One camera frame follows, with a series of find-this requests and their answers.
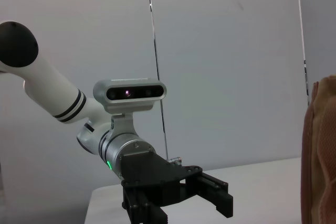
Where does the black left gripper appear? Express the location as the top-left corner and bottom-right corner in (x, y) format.
(118, 151), (234, 224)

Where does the small silver wrist connector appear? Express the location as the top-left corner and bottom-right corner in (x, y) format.
(167, 156), (184, 167)

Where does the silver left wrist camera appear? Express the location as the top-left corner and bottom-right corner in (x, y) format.
(92, 77), (167, 116)

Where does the khaki fabric food bag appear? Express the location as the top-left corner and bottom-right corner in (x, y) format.
(300, 74), (336, 224)

